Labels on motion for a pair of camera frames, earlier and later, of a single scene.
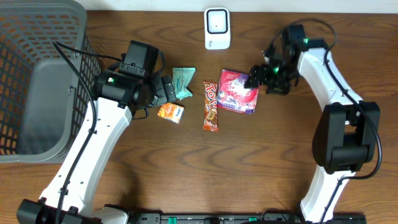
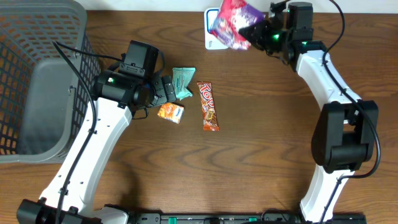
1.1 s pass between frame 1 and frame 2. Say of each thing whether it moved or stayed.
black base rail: stayed
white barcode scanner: stayed
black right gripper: moved
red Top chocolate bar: moved
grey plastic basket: stayed
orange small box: stayed
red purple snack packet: moved
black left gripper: stayed
